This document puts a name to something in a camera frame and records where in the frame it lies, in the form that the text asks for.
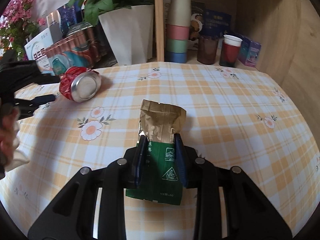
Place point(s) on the stack of coloured cups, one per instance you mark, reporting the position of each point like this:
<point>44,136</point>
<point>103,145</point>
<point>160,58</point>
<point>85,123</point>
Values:
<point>177,31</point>

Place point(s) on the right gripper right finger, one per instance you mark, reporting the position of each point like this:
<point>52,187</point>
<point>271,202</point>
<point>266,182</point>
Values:
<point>249,213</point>

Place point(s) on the pink cherry blossom arrangement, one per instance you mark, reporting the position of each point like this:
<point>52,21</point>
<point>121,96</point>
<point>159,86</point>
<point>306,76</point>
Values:
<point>17,26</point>

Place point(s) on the dark brown cup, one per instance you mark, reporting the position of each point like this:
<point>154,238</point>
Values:
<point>207,49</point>

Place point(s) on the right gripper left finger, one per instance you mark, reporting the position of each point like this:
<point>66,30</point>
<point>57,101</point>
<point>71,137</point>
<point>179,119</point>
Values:
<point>70,215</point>

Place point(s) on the blue white probiotic box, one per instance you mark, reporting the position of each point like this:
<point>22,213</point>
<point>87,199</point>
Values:
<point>36,50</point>

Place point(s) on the crushed red soda can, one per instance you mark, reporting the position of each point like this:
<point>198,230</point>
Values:
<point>80,84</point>

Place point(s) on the left hand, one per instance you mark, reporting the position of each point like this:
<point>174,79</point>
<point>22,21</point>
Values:
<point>11,156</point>

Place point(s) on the green gold snack packet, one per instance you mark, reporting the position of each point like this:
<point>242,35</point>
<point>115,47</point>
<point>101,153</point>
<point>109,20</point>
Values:
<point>160,180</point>

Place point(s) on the red white paper cup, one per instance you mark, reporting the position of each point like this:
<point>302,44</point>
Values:
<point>230,49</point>

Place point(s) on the wooden shelf unit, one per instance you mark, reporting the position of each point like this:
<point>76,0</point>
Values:
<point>288,31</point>

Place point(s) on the plaid floral tablecloth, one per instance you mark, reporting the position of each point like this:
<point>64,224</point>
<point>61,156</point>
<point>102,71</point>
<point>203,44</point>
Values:
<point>232,117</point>

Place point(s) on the purple small box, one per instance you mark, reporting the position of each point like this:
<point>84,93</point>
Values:
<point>249,51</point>

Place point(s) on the white ribbed vase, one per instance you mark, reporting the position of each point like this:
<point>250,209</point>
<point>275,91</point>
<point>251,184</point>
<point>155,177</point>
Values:
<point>129,33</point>

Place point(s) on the silver dark blue box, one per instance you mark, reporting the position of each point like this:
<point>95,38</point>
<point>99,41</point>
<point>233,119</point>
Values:
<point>61,20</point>

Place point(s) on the pink teal packaged box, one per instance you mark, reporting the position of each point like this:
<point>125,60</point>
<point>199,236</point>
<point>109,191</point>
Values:
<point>83,46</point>

